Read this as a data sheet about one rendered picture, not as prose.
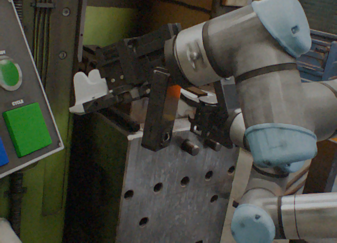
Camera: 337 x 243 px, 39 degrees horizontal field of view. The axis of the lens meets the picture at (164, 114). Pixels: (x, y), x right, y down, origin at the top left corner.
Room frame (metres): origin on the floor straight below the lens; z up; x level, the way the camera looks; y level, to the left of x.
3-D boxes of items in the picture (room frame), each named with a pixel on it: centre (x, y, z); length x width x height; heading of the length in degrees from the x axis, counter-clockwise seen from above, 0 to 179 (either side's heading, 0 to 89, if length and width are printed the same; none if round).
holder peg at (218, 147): (1.12, -0.13, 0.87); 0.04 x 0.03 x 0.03; 41
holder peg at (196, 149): (1.07, -0.07, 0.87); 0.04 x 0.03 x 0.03; 41
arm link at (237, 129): (0.93, -0.18, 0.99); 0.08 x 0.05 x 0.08; 131
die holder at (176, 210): (1.31, 0.11, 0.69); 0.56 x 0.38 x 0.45; 41
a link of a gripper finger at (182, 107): (1.06, -0.04, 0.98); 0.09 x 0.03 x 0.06; 44
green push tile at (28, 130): (0.71, 0.22, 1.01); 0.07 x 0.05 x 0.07; 156
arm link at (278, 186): (0.86, -0.22, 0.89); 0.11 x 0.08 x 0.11; 163
